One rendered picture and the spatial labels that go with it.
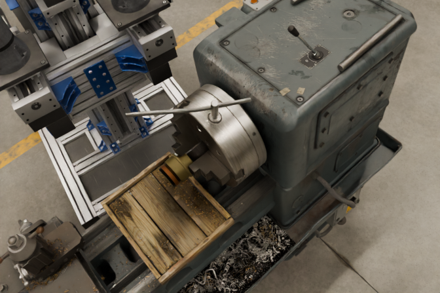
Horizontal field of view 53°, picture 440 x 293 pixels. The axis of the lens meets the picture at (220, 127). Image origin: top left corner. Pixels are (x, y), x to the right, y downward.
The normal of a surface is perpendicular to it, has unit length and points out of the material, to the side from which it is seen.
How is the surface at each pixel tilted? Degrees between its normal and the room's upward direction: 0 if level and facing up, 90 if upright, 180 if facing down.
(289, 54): 0
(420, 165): 0
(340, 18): 0
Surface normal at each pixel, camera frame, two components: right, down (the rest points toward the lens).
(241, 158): 0.53, 0.29
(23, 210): -0.11, -0.56
